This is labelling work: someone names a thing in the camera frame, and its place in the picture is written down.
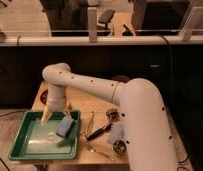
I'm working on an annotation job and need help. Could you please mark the blue grey cloth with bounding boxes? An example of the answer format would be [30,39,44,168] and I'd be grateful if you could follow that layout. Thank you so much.
[107,124,124,145]

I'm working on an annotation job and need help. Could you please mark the yellow orange fruit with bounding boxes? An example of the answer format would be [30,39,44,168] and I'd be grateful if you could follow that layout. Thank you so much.
[66,102,72,110]

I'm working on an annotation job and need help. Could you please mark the silver fork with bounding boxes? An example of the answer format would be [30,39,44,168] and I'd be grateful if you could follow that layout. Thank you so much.
[87,144,115,162]

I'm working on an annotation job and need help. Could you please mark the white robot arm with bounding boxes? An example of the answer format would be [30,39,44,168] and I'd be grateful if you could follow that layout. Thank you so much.
[41,63,178,171]

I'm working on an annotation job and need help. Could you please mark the green plastic tray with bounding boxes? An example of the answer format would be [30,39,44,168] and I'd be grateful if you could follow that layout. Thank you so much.
[9,110,80,161]

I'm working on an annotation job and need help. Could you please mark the brown bowl with beans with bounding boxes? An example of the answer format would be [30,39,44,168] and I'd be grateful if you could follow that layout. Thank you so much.
[40,89,48,104]

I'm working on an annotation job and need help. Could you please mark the black office chair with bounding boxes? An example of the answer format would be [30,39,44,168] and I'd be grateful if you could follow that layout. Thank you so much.
[97,9,115,36]

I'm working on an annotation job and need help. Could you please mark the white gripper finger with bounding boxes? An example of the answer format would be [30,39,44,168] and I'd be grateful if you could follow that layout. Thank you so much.
[41,107,52,125]

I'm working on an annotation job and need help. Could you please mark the purple bowl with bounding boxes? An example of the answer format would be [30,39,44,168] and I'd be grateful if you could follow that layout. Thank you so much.
[112,75,130,83]

